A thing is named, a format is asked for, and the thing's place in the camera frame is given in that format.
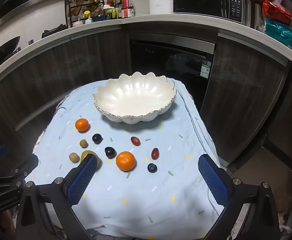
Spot teal plastic bag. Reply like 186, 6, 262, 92
264, 18, 292, 49

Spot white rice cooker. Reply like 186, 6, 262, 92
149, 0, 174, 15

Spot white scalloped ceramic bowl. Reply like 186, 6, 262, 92
92, 71, 177, 125

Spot green plum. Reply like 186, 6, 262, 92
81, 150, 102, 168

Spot black wire spice rack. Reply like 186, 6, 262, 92
65, 0, 105, 28

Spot red plastic bag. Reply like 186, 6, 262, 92
262, 0, 292, 25

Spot black built-in dishwasher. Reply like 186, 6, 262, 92
129, 39, 216, 110

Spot white kitchen counter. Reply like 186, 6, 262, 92
0, 12, 292, 85

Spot black wok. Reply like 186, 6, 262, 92
0, 35, 21, 64

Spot dark wood cabinet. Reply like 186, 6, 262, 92
0, 24, 131, 155
199, 29, 292, 165

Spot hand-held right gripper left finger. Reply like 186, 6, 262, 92
15, 154, 98, 240

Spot light blue patterned tablecloth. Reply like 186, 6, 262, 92
32, 78, 222, 233

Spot group of condiment bottles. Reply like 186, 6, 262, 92
67, 0, 136, 22

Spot black microwave oven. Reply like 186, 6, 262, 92
172, 0, 246, 24

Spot mandarin orange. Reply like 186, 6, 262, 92
75, 118, 90, 133
116, 151, 137, 172

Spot translucent plastic containers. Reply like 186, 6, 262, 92
245, 0, 265, 32

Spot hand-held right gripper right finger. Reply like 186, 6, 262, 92
198, 154, 281, 240

